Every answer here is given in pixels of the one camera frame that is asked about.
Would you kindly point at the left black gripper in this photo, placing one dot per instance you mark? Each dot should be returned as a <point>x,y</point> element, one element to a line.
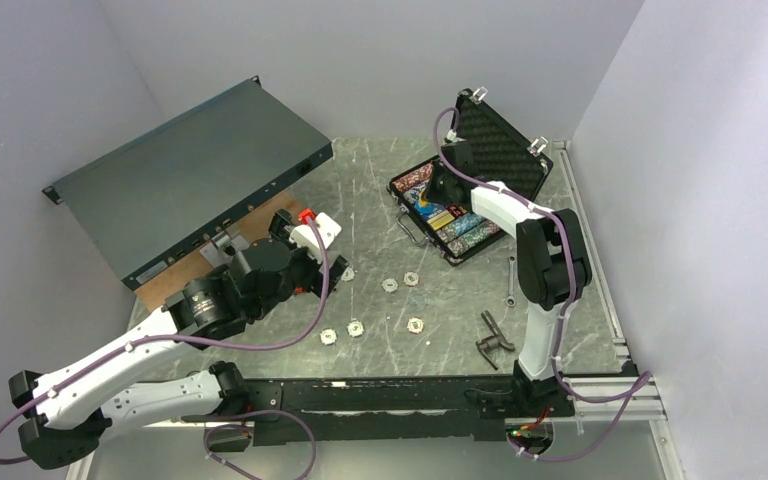
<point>313,282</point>

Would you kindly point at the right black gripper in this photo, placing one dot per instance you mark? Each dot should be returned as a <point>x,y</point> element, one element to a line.
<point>439,168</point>

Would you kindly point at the yellow blue card deck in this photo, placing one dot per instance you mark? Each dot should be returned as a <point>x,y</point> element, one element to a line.
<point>442,217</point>

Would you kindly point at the grey poker chip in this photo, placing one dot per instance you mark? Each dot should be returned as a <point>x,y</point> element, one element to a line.
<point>348,275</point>
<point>389,285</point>

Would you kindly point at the clear dealer button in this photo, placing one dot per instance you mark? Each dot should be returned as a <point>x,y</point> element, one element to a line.
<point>416,302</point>

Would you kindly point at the blue small blind button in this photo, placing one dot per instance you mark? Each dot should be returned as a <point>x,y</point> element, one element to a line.
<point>430,211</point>

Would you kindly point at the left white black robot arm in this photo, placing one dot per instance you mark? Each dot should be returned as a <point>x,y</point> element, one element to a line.
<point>65,415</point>

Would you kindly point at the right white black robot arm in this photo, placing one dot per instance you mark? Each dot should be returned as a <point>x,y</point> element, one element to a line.
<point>552,262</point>

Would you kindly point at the black poker chip case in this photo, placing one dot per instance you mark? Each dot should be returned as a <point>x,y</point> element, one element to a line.
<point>481,143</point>

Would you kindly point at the blue poker chip left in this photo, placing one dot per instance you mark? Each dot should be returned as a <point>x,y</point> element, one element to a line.
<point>328,336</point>

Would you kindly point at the blue poker chip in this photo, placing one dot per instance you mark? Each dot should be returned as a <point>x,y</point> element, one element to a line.
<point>355,329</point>
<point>328,336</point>

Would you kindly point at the wooden board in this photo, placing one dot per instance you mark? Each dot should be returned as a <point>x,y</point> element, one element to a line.
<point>192,265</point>

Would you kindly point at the blue poker chip right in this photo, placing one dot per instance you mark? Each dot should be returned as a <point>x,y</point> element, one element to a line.
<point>355,329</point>

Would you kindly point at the red poker chip upper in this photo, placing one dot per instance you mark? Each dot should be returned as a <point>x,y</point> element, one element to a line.
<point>411,278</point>

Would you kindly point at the red poker chip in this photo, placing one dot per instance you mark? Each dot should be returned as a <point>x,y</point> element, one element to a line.
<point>415,325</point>
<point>411,278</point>

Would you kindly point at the red poker chip lower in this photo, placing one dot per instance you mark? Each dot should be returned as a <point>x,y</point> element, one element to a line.
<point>415,325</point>

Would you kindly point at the silver ratchet wrench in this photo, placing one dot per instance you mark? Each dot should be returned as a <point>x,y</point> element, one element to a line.
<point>510,299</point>

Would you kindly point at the dark grey rack server chassis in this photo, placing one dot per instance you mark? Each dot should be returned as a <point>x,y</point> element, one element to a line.
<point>157,198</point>

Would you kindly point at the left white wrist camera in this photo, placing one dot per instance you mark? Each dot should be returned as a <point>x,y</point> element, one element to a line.
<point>317,232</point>

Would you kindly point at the silver metal bracket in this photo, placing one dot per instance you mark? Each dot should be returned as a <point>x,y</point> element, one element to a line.
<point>222,247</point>

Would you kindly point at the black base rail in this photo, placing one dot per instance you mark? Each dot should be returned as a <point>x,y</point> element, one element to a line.
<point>482,407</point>

